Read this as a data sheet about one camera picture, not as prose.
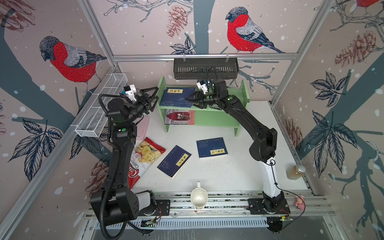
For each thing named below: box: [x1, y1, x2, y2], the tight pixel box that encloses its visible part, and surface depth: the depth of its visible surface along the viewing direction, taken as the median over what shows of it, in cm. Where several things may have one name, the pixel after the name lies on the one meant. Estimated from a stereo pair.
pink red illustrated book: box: [164, 109, 196, 125], surface depth 97 cm
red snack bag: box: [128, 137, 166, 190], surface depth 88 cm
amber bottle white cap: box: [286, 164, 306, 180], surface depth 79 cm
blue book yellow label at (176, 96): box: [160, 87, 196, 108], surface depth 86 cm
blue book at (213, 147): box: [196, 137, 228, 159], surface depth 97 cm
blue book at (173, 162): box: [157, 145, 192, 180], surface depth 90 cm
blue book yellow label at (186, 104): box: [159, 102, 193, 108], surface depth 83 cm
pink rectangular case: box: [136, 115, 150, 141], surface depth 105 cm
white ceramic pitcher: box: [190, 181, 209, 210], surface depth 75 cm
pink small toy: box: [295, 195, 305, 211], surface depth 76 cm
